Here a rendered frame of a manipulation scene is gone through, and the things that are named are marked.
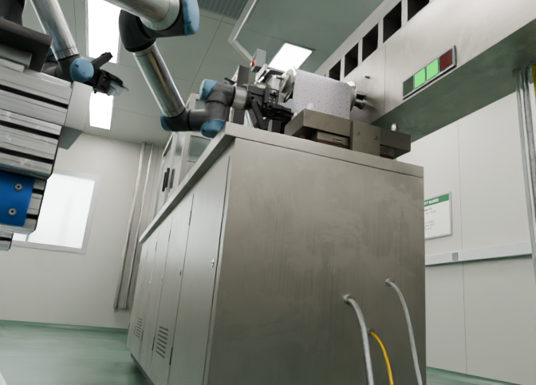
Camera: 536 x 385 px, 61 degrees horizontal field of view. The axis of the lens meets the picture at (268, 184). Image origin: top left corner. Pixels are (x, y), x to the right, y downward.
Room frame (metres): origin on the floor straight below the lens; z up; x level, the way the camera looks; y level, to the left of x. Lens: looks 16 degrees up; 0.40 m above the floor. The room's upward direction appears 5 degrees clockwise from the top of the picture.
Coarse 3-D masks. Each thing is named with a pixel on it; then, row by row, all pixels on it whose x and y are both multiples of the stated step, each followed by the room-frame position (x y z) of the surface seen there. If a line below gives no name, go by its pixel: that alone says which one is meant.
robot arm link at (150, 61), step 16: (128, 16) 1.02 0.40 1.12; (128, 32) 1.06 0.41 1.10; (128, 48) 1.12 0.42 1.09; (144, 48) 1.12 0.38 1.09; (144, 64) 1.18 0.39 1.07; (160, 64) 1.20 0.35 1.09; (160, 80) 1.23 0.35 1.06; (160, 96) 1.29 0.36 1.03; (176, 96) 1.31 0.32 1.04; (176, 112) 1.35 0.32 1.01; (176, 128) 1.42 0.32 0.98
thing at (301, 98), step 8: (296, 88) 1.48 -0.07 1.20; (296, 96) 1.49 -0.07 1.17; (304, 96) 1.50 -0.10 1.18; (312, 96) 1.51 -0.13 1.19; (320, 96) 1.52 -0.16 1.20; (296, 104) 1.49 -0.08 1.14; (304, 104) 1.50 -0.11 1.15; (320, 104) 1.52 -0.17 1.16; (328, 104) 1.53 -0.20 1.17; (336, 104) 1.54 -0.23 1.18; (344, 104) 1.55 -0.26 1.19; (328, 112) 1.53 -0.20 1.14; (336, 112) 1.54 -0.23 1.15; (344, 112) 1.55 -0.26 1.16
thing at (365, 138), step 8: (352, 128) 1.33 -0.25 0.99; (360, 128) 1.33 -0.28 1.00; (368, 128) 1.34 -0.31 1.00; (376, 128) 1.35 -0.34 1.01; (352, 136) 1.32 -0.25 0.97; (360, 136) 1.33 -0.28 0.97; (368, 136) 1.34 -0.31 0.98; (376, 136) 1.34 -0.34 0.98; (352, 144) 1.32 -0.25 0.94; (360, 144) 1.33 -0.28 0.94; (368, 144) 1.34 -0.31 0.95; (376, 144) 1.35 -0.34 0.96; (368, 152) 1.34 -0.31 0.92; (376, 152) 1.35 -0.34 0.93
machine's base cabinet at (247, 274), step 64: (192, 192) 1.68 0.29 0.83; (256, 192) 1.18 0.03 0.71; (320, 192) 1.24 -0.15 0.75; (384, 192) 1.31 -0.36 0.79; (192, 256) 1.51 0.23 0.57; (256, 256) 1.18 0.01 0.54; (320, 256) 1.24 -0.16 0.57; (384, 256) 1.31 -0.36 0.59; (192, 320) 1.38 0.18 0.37; (256, 320) 1.19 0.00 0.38; (320, 320) 1.25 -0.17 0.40; (384, 320) 1.31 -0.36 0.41; (192, 384) 1.28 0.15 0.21; (256, 384) 1.19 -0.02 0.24; (320, 384) 1.25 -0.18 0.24; (384, 384) 1.31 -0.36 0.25
